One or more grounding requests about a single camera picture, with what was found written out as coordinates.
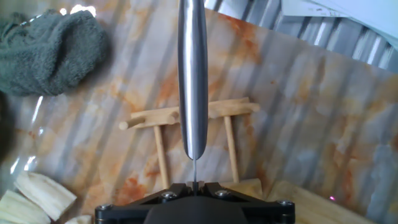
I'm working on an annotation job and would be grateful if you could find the wooden cutting board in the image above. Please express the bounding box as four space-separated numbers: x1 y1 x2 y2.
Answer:
266 179 379 224

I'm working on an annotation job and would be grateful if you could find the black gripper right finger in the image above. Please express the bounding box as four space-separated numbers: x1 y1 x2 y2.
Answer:
196 181 295 224

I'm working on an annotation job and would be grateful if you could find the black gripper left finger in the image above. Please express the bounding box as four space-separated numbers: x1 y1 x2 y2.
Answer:
95 181 196 224

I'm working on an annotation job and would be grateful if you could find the orange marble pattern mat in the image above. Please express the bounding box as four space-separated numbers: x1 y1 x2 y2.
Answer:
0 0 398 224

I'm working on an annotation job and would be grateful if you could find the steel cleaver knife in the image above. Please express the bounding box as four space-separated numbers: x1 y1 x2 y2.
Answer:
177 0 208 184

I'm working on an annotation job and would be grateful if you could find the stack of white papers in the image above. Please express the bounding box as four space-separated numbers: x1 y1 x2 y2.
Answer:
281 0 398 50

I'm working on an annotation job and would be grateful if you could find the grey-green terry towel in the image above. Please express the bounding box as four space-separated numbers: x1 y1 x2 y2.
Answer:
0 9 110 97

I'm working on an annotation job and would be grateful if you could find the wooden knife rack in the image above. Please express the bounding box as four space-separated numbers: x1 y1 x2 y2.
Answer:
118 96 264 200

